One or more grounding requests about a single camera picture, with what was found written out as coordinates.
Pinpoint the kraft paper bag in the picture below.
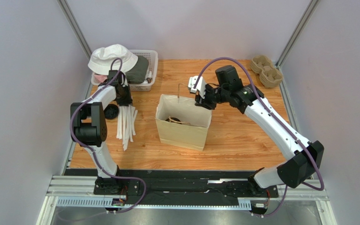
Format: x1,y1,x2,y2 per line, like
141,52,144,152
155,83,212,151

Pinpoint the stack of pulp carriers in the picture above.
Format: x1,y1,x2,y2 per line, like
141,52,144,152
250,55,284,88

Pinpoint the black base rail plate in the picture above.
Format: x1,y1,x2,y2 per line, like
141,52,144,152
64,168,312,207

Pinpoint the aluminium frame rail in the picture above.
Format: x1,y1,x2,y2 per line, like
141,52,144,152
46,175,329,201

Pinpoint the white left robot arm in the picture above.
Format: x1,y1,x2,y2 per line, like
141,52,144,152
70,70,136,192

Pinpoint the pink cloth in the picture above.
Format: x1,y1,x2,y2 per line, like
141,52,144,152
94,74,107,83

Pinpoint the white plastic basket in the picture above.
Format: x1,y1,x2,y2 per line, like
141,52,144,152
91,50,158,91

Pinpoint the white straws bundle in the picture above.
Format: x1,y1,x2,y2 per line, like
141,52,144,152
116,105,138,151

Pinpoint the olive green cloth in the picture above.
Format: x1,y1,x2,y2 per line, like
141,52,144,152
125,56,149,84

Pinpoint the white bucket hat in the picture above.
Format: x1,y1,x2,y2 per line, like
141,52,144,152
88,44,138,75

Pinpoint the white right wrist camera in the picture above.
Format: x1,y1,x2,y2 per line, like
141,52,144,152
187,76,207,99

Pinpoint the black plastic cup lid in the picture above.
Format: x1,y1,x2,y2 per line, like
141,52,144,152
165,117,181,123

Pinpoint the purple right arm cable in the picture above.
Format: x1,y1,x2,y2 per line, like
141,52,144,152
193,57,325,218

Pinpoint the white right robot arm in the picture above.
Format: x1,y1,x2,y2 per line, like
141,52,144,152
188,65,324,188

